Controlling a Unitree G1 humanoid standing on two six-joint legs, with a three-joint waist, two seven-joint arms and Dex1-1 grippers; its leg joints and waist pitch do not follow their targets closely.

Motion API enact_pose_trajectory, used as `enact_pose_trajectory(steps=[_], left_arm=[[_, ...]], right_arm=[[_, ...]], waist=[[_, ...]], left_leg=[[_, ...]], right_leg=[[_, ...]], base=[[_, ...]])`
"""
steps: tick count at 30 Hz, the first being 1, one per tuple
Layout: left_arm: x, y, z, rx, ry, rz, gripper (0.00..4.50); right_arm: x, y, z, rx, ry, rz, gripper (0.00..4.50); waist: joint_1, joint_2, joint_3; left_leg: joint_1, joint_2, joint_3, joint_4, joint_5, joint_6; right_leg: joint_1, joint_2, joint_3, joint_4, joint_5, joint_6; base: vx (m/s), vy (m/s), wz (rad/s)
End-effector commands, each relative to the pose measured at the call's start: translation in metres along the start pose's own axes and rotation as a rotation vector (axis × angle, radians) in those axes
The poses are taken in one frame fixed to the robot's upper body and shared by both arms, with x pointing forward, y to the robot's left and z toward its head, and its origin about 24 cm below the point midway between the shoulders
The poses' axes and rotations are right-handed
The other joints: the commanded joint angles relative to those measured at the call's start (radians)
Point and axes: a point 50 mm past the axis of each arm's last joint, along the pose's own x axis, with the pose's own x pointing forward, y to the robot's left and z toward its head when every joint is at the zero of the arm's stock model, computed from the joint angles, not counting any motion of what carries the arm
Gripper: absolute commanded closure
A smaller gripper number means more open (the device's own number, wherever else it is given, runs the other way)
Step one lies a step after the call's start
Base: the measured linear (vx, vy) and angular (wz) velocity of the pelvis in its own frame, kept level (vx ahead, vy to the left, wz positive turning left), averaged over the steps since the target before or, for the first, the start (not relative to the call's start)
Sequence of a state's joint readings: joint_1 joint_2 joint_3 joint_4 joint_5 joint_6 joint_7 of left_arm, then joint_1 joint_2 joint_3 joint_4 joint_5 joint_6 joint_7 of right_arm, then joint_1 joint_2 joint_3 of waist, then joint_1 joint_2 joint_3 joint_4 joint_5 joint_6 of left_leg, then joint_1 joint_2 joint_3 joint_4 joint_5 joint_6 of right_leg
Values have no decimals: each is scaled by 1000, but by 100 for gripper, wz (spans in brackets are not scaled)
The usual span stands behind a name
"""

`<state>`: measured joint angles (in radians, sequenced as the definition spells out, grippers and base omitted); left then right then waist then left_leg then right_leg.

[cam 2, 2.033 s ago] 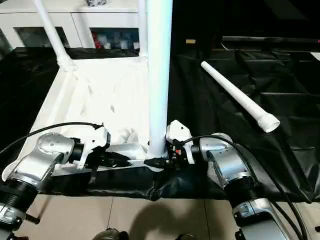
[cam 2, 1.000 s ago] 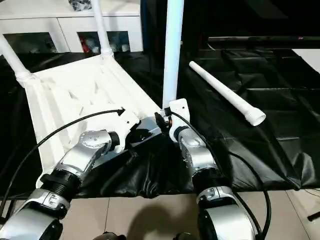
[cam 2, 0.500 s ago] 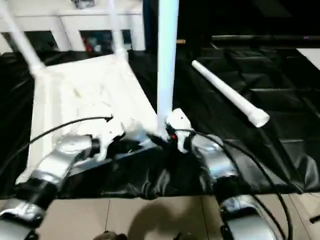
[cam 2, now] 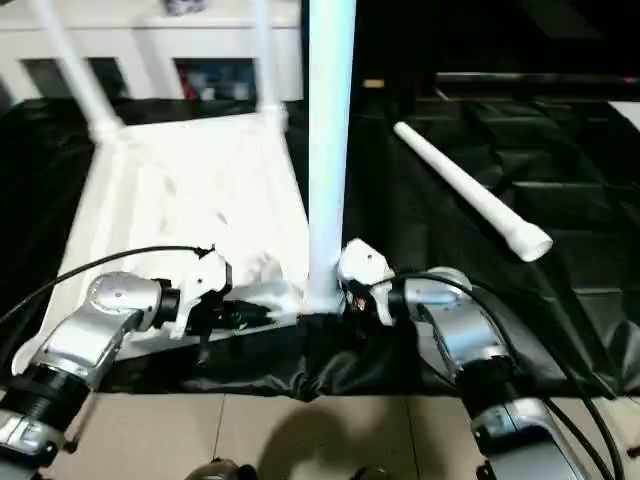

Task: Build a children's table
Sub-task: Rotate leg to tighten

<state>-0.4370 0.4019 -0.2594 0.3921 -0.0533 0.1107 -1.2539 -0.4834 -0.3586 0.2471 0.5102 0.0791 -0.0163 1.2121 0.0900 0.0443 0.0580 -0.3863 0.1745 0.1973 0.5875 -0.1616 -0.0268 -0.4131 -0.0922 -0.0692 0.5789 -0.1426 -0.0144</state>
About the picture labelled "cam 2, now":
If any white plastic table top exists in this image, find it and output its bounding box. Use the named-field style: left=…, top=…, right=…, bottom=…
left=54, top=107, right=347, bottom=353

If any white plastic table leg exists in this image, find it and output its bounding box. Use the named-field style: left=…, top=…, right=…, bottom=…
left=392, top=120, right=555, bottom=264
left=251, top=0, right=290, bottom=128
left=305, top=0, right=359, bottom=313
left=27, top=0, right=125, bottom=143

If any dark robot left foot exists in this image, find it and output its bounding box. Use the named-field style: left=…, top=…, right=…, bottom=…
left=188, top=460, right=257, bottom=480

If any black work mat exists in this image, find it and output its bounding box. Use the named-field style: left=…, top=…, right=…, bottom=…
left=0, top=95, right=640, bottom=403

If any black side table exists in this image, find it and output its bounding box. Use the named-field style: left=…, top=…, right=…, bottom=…
left=434, top=71, right=640, bottom=102

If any white glass-door cabinet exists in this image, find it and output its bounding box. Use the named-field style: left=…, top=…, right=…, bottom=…
left=0, top=0, right=307, bottom=103

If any small grey bundle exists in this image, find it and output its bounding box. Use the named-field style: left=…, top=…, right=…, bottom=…
left=164, top=0, right=207, bottom=17

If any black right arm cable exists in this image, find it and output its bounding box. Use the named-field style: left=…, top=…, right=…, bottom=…
left=368, top=272, right=640, bottom=456

